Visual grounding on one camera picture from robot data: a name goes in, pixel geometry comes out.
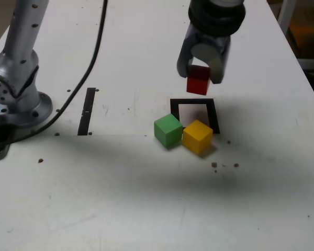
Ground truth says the red cube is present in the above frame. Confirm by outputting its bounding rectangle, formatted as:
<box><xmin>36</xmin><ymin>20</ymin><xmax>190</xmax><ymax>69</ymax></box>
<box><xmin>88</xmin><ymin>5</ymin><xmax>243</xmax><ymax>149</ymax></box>
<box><xmin>186</xmin><ymin>65</ymin><xmax>211</xmax><ymax>95</ymax></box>

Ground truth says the brown background box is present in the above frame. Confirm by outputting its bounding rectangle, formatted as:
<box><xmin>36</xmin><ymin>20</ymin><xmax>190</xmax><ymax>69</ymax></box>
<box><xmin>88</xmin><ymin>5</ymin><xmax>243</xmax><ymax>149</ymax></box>
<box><xmin>289</xmin><ymin>5</ymin><xmax>314</xmax><ymax>59</ymax></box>

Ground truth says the yellow cube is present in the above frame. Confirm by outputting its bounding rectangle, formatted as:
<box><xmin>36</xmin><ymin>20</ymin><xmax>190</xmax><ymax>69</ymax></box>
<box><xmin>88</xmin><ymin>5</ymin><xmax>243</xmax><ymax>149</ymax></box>
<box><xmin>182</xmin><ymin>119</ymin><xmax>214</xmax><ymax>155</ymax></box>

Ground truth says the white metal frame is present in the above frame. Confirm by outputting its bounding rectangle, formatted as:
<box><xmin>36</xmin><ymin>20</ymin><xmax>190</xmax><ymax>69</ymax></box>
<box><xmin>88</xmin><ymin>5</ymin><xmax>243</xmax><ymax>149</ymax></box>
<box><xmin>276</xmin><ymin>0</ymin><xmax>314</xmax><ymax>71</ymax></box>

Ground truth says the green cube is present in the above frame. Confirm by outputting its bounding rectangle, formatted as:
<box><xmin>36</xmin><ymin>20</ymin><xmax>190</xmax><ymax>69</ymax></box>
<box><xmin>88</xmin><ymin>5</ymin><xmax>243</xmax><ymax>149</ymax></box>
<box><xmin>153</xmin><ymin>113</ymin><xmax>183</xmax><ymax>150</ymax></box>

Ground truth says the black tape square outline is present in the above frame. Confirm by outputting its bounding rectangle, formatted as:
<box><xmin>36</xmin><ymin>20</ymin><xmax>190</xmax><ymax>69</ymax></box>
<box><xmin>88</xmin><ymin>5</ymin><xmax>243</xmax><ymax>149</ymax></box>
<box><xmin>170</xmin><ymin>98</ymin><xmax>221</xmax><ymax>134</ymax></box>

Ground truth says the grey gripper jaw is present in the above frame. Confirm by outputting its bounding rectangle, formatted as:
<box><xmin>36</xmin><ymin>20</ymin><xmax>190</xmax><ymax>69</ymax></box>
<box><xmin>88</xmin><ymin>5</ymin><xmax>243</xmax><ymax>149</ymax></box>
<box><xmin>176</xmin><ymin>39</ymin><xmax>194</xmax><ymax>79</ymax></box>
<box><xmin>192</xmin><ymin>43</ymin><xmax>230</xmax><ymax>85</ymax></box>

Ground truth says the black tape strip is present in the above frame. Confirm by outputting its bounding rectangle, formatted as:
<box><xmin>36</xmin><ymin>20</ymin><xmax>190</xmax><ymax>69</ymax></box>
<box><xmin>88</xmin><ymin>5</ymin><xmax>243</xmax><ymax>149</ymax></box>
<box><xmin>77</xmin><ymin>87</ymin><xmax>97</xmax><ymax>136</ymax></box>

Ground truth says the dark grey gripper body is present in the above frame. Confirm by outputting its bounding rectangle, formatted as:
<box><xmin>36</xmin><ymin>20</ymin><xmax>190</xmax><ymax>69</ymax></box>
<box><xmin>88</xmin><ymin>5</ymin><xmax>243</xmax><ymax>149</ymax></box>
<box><xmin>184</xmin><ymin>23</ymin><xmax>232</xmax><ymax>57</ymax></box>

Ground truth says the long black cable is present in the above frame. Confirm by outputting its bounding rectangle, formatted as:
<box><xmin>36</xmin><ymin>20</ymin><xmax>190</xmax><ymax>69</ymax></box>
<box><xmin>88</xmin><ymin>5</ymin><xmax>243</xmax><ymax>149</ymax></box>
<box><xmin>5</xmin><ymin>0</ymin><xmax>108</xmax><ymax>144</ymax></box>

